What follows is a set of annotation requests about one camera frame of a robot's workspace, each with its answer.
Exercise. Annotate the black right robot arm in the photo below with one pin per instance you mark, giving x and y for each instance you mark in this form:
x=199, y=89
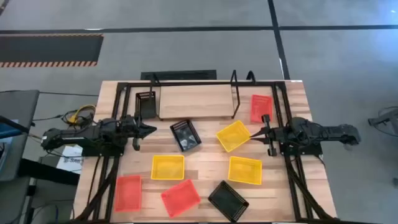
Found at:
x=326, y=132

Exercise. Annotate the grey metal stand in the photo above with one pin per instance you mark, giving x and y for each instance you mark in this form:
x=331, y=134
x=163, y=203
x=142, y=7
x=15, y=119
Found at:
x=385, y=119

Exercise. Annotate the black metal table frame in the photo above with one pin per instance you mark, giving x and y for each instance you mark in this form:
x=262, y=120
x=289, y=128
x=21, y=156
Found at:
x=264, y=83

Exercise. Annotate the black plastic basket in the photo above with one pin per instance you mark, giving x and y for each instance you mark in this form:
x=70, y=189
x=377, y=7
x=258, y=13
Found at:
x=146, y=109
x=185, y=137
x=228, y=200

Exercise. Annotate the grey side table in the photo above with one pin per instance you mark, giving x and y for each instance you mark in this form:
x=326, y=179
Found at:
x=18, y=102

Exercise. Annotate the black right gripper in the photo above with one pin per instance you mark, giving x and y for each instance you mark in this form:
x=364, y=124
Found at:
x=273, y=137

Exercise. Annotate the black floor bar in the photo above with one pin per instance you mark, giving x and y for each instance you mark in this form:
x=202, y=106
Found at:
x=46, y=171

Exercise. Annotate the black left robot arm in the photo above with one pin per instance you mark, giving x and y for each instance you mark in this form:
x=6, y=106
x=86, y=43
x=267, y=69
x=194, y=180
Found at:
x=71, y=137

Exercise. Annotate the yellow plastic basket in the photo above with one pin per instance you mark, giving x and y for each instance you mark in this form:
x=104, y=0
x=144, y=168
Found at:
x=245, y=170
x=233, y=136
x=168, y=168

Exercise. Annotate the black hazard-striped floor mat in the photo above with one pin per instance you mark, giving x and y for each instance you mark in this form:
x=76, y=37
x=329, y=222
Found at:
x=46, y=49

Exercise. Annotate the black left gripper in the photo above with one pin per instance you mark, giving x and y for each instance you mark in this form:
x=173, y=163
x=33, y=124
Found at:
x=136, y=133

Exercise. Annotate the black floor grate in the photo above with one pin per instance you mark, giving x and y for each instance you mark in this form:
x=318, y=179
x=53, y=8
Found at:
x=178, y=75

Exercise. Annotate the blue box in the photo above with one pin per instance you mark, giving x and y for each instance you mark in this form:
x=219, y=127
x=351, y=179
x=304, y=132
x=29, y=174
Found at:
x=7, y=130

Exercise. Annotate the black table clamp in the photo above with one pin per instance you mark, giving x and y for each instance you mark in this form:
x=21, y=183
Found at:
x=251, y=72

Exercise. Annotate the orange plastic basket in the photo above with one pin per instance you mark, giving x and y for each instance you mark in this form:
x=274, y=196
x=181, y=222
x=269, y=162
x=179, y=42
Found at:
x=180, y=198
x=259, y=104
x=127, y=193

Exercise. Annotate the white printed paper sheet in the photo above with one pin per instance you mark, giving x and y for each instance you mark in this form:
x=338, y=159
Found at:
x=73, y=158

